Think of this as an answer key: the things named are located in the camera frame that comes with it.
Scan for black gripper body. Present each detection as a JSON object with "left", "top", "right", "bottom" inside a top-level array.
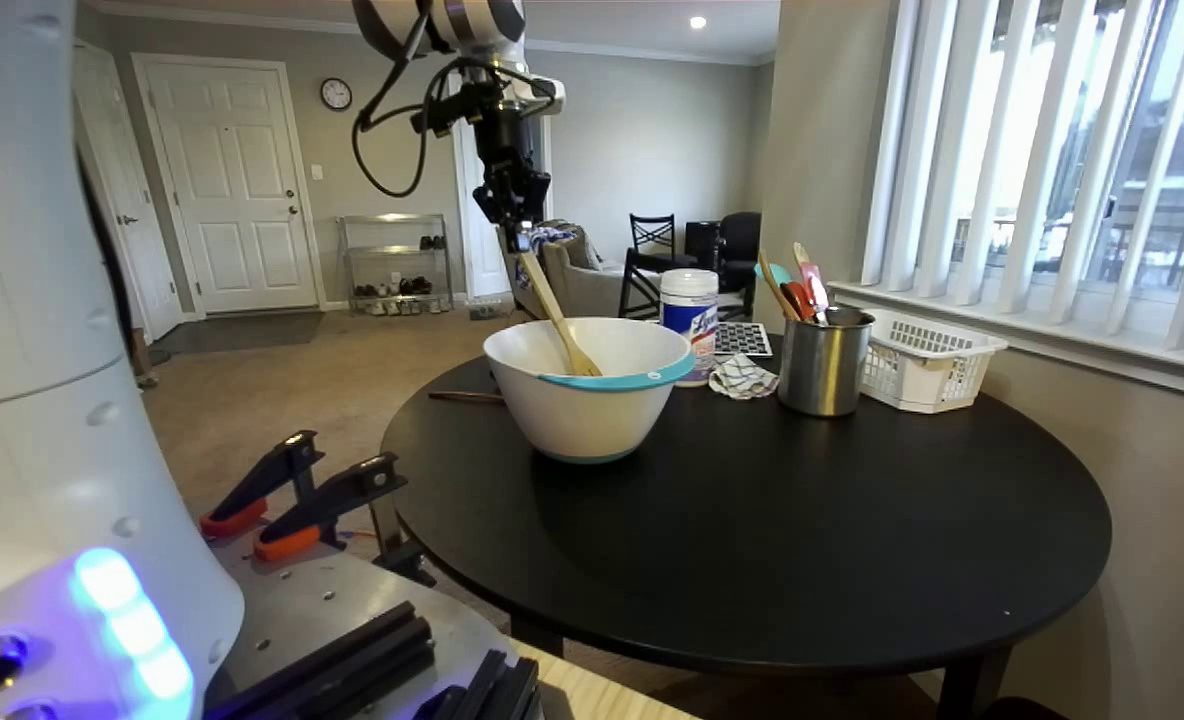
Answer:
[{"left": 468, "top": 109, "right": 552, "bottom": 228}]

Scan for light wooden stirring spoon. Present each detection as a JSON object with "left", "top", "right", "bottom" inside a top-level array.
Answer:
[{"left": 515, "top": 244, "right": 604, "bottom": 379}]

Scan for big white bowl teal rim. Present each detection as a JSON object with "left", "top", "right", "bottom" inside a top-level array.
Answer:
[{"left": 481, "top": 316, "right": 706, "bottom": 468}]

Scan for blue white blanket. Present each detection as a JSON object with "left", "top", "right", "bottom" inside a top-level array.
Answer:
[{"left": 507, "top": 220, "right": 585, "bottom": 297}]

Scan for open white room door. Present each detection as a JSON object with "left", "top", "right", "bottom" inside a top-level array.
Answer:
[{"left": 447, "top": 115, "right": 519, "bottom": 314}]

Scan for beige sofa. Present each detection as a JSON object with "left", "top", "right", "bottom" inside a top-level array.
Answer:
[{"left": 493, "top": 215, "right": 623, "bottom": 322}]

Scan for black dining chair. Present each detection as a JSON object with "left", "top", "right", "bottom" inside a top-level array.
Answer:
[{"left": 615, "top": 208, "right": 689, "bottom": 322}]

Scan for metal shelf rack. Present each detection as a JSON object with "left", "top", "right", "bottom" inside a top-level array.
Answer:
[{"left": 339, "top": 213, "right": 456, "bottom": 322}]

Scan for white disinfectant wipes canister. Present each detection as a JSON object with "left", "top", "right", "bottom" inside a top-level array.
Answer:
[{"left": 655, "top": 264, "right": 724, "bottom": 392}]

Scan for dark brown wooden spoon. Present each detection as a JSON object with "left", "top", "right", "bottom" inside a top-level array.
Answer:
[{"left": 425, "top": 386, "right": 503, "bottom": 407}]

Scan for black office chair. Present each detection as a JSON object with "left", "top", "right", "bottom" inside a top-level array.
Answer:
[{"left": 712, "top": 208, "right": 765, "bottom": 322}]

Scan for black white patterned trivet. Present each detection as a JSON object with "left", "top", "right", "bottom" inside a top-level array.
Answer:
[{"left": 717, "top": 316, "right": 778, "bottom": 365}]

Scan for wooden utensil in holder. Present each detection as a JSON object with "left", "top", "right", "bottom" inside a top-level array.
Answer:
[{"left": 752, "top": 258, "right": 804, "bottom": 328}]

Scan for crumpled pasta bag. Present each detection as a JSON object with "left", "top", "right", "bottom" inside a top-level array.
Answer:
[{"left": 706, "top": 349, "right": 785, "bottom": 404}]

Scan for teal spatula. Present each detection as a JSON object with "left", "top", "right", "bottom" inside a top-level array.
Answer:
[{"left": 765, "top": 260, "right": 808, "bottom": 324}]

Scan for pink spatula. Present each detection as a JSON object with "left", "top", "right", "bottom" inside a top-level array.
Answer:
[{"left": 790, "top": 242, "right": 836, "bottom": 328}]

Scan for closed white panel door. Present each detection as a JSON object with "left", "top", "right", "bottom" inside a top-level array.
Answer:
[{"left": 129, "top": 52, "right": 328, "bottom": 322}]

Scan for steel utensil holder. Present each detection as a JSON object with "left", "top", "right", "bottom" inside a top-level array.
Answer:
[{"left": 778, "top": 304, "right": 875, "bottom": 423}]

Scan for white closet door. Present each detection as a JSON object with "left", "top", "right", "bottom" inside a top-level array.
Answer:
[{"left": 73, "top": 36, "right": 187, "bottom": 349}]

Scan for round black table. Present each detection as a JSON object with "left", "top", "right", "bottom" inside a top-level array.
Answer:
[{"left": 375, "top": 337, "right": 1115, "bottom": 720}]

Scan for white plastic basket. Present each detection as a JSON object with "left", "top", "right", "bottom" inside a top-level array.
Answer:
[{"left": 862, "top": 314, "right": 1012, "bottom": 415}]

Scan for metal robot mounting plate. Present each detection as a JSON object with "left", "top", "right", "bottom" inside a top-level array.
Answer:
[{"left": 205, "top": 537, "right": 585, "bottom": 720}]

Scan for white vertical blinds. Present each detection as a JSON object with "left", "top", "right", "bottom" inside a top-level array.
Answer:
[{"left": 862, "top": 0, "right": 1184, "bottom": 362}]

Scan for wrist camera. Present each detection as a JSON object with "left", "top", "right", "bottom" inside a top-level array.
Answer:
[{"left": 515, "top": 76, "right": 568, "bottom": 119}]

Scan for round wall clock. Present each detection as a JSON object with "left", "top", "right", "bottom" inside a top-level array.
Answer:
[{"left": 317, "top": 71, "right": 355, "bottom": 115}]

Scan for black clamp orange handle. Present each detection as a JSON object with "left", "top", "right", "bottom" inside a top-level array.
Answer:
[{"left": 254, "top": 454, "right": 407, "bottom": 563}]

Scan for black clamp red handle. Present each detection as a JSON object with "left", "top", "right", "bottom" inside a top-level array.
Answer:
[{"left": 198, "top": 423, "right": 328, "bottom": 543}]

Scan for black aluminium rail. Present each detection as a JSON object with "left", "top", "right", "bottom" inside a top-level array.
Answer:
[
  {"left": 205, "top": 596, "right": 442, "bottom": 720},
  {"left": 407, "top": 649, "right": 548, "bottom": 720}
]

